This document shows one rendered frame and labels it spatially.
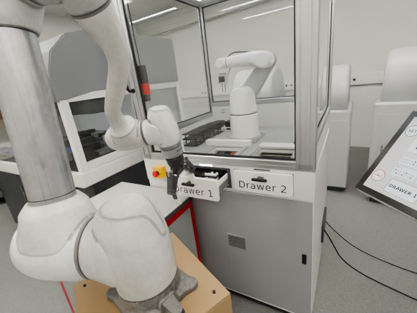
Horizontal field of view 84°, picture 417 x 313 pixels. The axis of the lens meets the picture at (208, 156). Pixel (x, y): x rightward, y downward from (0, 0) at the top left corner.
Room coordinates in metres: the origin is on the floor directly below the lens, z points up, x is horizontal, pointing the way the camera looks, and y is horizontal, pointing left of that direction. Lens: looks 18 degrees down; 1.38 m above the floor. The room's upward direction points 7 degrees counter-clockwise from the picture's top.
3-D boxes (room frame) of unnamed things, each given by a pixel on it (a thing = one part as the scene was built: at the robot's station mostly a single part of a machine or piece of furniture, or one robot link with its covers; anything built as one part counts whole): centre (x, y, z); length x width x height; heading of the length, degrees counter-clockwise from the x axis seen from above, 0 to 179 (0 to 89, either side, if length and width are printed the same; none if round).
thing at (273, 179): (1.02, -0.24, 0.87); 0.29 x 0.02 x 0.11; 58
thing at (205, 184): (1.07, 0.10, 0.87); 0.29 x 0.02 x 0.11; 58
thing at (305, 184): (1.58, -0.26, 0.87); 1.02 x 0.95 x 0.14; 58
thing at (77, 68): (2.40, 1.30, 0.89); 1.86 x 1.21 x 1.78; 58
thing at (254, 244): (1.57, -0.27, 0.40); 1.03 x 0.95 x 0.80; 58
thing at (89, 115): (2.38, 1.30, 1.13); 1.78 x 1.14 x 0.45; 58
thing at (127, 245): (0.48, 0.21, 1.03); 0.18 x 0.16 x 0.22; 80
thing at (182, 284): (0.46, 0.18, 0.90); 0.22 x 0.18 x 0.06; 43
